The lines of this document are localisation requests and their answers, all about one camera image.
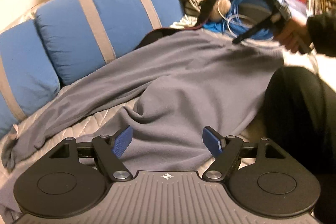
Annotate person's black trouser leg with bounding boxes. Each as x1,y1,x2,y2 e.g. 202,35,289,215
262,67,335,223

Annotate blue grey-striped pillow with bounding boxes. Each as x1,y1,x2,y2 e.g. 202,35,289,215
1,20,60,136
35,0,184,85

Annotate grey quilted bedspread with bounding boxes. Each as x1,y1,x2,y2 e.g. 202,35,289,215
0,79,148,224

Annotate blue grey-striped pillow left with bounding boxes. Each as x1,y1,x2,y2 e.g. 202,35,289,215
1,20,60,136

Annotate blue coiled cable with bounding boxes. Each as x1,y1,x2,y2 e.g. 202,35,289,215
202,0,275,41

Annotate blue grey-striped pillow right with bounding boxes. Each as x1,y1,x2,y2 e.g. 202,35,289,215
35,0,184,85

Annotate white crumpled cloth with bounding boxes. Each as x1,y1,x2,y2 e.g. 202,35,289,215
170,15,198,29

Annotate person's black sleeve forearm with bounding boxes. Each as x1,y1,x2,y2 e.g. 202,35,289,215
306,10,336,57

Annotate person's right hand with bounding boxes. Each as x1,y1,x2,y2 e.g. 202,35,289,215
273,17,312,53

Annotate grey-blue fleece sweatpants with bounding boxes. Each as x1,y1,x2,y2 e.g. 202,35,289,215
2,31,284,173

